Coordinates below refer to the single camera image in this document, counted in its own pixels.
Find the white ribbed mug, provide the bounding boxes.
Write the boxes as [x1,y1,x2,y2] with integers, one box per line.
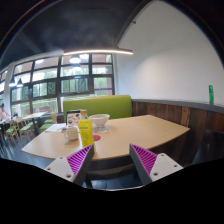
[63,125,80,141]

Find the small wooden table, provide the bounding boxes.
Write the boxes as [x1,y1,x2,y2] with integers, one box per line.
[20,111,47,134]

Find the green bottle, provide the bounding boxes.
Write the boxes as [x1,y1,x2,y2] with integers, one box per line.
[208,84,215,105]

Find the yellow drink bottle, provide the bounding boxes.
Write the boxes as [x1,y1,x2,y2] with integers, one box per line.
[78,109,97,154]

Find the green upholstered bench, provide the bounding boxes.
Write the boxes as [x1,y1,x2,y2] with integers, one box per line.
[62,94,133,122]

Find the long linear ceiling light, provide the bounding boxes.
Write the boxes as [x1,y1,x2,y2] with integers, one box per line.
[62,48,134,57]

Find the white paper sheets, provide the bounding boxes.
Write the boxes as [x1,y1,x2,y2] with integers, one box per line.
[44,122,68,133]

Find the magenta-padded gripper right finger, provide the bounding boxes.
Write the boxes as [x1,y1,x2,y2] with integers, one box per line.
[129,143,184,185]

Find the white bowl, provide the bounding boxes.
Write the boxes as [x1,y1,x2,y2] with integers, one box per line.
[88,113,111,128]

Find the person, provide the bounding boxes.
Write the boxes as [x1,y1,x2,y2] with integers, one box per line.
[0,103,11,122]

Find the black sticker-covered laptop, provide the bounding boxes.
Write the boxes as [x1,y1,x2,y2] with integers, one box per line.
[65,110,82,127]

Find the wooden chairs with green seats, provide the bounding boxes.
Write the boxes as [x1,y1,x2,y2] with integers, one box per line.
[3,113,58,143]

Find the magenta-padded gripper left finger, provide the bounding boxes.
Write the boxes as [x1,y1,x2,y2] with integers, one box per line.
[44,143,95,187]

